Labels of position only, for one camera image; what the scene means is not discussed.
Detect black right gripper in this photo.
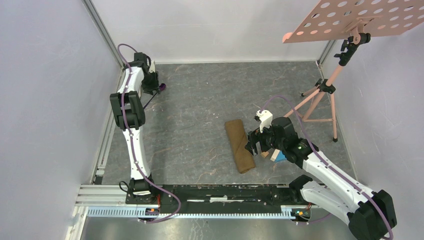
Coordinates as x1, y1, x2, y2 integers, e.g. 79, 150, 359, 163
244, 120, 286, 157

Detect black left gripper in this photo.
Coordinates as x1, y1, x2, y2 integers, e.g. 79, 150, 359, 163
142, 71, 161, 96

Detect purple metallic spoon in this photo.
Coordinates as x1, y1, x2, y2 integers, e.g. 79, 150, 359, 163
143, 83, 167, 109

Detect brown cloth napkin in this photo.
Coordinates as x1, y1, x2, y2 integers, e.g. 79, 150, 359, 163
224, 119, 256, 174

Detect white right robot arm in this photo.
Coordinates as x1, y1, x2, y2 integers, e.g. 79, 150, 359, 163
245, 114, 397, 240

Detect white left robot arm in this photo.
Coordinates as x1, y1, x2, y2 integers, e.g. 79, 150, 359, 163
109, 52, 161, 204

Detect small tan wooden cube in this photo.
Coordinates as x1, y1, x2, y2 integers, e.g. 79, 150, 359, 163
260, 151, 269, 158

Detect cream wooden block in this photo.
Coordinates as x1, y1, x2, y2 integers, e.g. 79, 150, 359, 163
270, 149, 281, 162

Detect blue wooden triangle block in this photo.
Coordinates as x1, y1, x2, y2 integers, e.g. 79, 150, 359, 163
275, 151, 287, 162

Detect pink music stand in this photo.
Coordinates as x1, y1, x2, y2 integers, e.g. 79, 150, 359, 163
282, 0, 424, 142

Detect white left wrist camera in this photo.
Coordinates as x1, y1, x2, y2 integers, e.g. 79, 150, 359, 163
148, 59, 157, 74

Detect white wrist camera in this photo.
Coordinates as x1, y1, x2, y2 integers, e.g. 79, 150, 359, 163
254, 110, 273, 133
148, 59, 157, 74

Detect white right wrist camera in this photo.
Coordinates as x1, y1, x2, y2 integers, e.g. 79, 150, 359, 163
254, 110, 273, 133

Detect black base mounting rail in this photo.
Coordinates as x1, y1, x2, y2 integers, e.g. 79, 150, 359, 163
125, 184, 309, 215

